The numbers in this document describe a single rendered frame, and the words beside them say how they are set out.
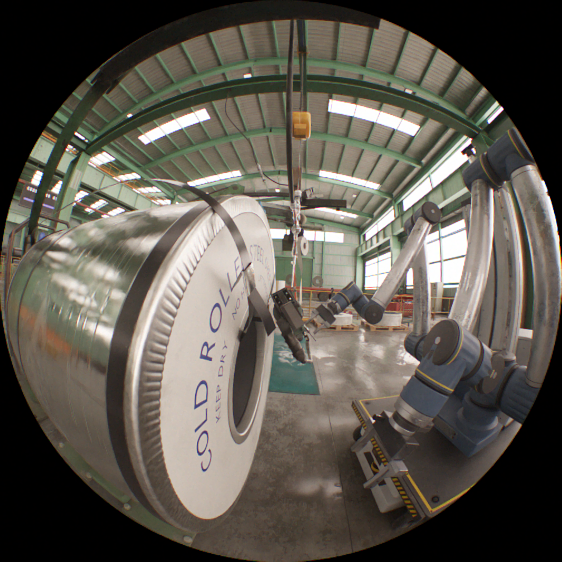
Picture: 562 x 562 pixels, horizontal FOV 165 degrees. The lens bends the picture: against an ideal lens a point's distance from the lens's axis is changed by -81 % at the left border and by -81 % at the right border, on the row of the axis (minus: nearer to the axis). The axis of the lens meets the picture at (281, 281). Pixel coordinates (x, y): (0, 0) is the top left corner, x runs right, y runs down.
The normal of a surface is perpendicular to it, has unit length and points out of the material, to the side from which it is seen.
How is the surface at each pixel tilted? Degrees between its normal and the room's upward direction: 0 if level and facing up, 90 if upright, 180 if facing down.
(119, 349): 66
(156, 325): 90
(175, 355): 90
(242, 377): 54
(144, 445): 89
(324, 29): 172
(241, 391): 37
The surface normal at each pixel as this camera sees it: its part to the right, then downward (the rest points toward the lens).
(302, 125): -0.11, 0.15
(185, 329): 0.99, 0.07
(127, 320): -0.05, -0.49
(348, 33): -0.20, 0.98
